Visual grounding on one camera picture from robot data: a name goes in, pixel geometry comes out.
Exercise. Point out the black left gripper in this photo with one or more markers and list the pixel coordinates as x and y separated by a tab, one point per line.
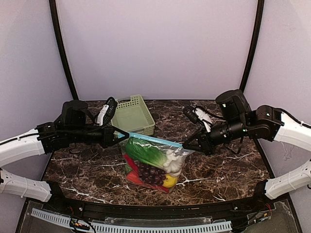
108	136

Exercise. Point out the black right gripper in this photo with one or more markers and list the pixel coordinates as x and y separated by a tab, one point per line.
207	140

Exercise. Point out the long red chili pepper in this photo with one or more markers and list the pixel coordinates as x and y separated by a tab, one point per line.
131	163

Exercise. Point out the white garlic bulb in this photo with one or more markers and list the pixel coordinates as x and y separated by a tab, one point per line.
173	165

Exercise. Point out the green bok choy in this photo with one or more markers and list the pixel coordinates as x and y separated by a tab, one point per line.
146	152

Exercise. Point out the orange red chili pepper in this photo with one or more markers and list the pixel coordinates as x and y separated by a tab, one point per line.
133	178

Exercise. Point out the clear zip top bag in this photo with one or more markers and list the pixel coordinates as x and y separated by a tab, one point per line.
166	146

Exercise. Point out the dark red grapes bunch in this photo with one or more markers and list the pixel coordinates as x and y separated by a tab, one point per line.
151	175

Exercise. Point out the yellow lemon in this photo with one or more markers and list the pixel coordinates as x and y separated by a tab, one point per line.
170	181

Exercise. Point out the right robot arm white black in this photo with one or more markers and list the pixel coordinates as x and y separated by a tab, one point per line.
240	121

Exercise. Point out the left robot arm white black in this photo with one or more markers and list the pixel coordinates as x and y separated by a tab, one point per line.
76	124

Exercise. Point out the beige plastic basket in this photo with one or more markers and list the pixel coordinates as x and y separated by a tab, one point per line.
133	115

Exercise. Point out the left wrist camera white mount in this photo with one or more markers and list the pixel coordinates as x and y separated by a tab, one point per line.
107	112

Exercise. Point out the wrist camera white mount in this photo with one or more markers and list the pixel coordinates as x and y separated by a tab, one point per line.
198	114
107	112

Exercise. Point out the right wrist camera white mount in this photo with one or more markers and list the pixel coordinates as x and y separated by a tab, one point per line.
198	114

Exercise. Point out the black curved front rail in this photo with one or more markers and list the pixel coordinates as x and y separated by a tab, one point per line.
236	210

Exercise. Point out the white slotted cable duct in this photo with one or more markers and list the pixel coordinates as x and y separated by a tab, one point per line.
82	226

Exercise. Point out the left black frame post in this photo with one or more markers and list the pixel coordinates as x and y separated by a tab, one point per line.
61	49

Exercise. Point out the black frame post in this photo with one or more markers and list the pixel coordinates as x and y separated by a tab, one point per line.
61	49
253	44

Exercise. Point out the right black frame post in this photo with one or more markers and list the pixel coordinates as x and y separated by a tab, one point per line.
253	44

